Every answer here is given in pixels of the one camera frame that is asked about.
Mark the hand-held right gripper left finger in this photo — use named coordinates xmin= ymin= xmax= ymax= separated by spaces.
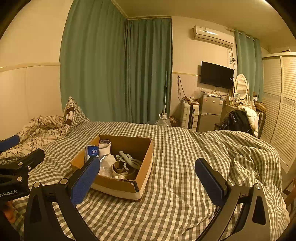
xmin=23 ymin=156 xmax=101 ymax=241

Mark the white padded jacket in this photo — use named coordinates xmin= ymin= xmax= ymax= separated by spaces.
xmin=236 ymin=105 xmax=259 ymax=137

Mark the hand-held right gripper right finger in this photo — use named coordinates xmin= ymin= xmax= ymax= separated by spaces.
xmin=195 ymin=158 xmax=272 ymax=241

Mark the silver small fridge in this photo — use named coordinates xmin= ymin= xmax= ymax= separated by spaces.
xmin=198 ymin=95 xmax=225 ymax=132

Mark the hanging wall cable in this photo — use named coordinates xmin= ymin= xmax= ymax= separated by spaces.
xmin=177 ymin=75 xmax=185 ymax=100

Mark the green curtain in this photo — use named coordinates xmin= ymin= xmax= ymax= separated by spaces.
xmin=126 ymin=18 xmax=173 ymax=124
xmin=60 ymin=0 xmax=128 ymax=123
xmin=234 ymin=30 xmax=263 ymax=102

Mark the beige tape roll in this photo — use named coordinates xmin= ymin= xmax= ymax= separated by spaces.
xmin=112 ymin=160 xmax=138 ymax=179

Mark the person's left hand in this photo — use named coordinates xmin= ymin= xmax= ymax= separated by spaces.
xmin=3 ymin=200 xmax=18 ymax=223

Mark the black wall television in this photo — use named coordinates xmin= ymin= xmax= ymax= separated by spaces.
xmin=200 ymin=61 xmax=234 ymax=90

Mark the clear plastic bag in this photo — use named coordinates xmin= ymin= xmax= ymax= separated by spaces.
xmin=98 ymin=160 xmax=114 ymax=176

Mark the white louvred wardrobe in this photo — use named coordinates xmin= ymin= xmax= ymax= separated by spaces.
xmin=260 ymin=52 xmax=296 ymax=173

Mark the white suitcase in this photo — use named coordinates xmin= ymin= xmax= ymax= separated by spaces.
xmin=181 ymin=102 xmax=200 ymax=130

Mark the black jacket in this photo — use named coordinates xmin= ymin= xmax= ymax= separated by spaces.
xmin=218 ymin=109 xmax=252 ymax=133

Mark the checked pillow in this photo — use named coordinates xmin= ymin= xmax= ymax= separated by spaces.
xmin=63 ymin=97 xmax=90 ymax=129

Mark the white oval mirror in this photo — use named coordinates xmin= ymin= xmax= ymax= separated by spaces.
xmin=234 ymin=74 xmax=249 ymax=100

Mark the white air conditioner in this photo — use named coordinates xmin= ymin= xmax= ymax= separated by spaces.
xmin=193 ymin=25 xmax=234 ymax=48

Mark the wooden chair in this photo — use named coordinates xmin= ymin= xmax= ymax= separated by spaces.
xmin=282 ymin=178 xmax=296 ymax=209

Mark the green checked blanket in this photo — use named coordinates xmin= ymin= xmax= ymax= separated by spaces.
xmin=0 ymin=120 xmax=290 ymax=241

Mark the floral quilt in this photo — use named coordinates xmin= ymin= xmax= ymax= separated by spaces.
xmin=0 ymin=115 xmax=70 ymax=158

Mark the cardboard box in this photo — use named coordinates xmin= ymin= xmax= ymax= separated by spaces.
xmin=70 ymin=134 xmax=154 ymax=202

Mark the grey plastic hanger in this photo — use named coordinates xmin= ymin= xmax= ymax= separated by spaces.
xmin=116 ymin=151 xmax=142 ymax=171

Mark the thin metal pole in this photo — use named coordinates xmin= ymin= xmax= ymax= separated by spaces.
xmin=164 ymin=71 xmax=168 ymax=114

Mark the wooden vanity desk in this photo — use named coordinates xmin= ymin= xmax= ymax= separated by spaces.
xmin=222 ymin=102 xmax=238 ymax=121

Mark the white sock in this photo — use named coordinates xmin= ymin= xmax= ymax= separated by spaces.
xmin=98 ymin=140 xmax=112 ymax=156

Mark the clear water bottle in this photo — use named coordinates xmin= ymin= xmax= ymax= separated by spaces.
xmin=155 ymin=113 xmax=172 ymax=127

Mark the brown suitcase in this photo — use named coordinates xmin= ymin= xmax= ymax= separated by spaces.
xmin=254 ymin=102 xmax=266 ymax=138

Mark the blue printed packet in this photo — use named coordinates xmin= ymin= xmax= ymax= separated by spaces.
xmin=85 ymin=144 xmax=99 ymax=163

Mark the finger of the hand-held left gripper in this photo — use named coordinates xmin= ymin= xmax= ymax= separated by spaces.
xmin=0 ymin=135 xmax=20 ymax=152
xmin=0 ymin=148 xmax=45 ymax=184

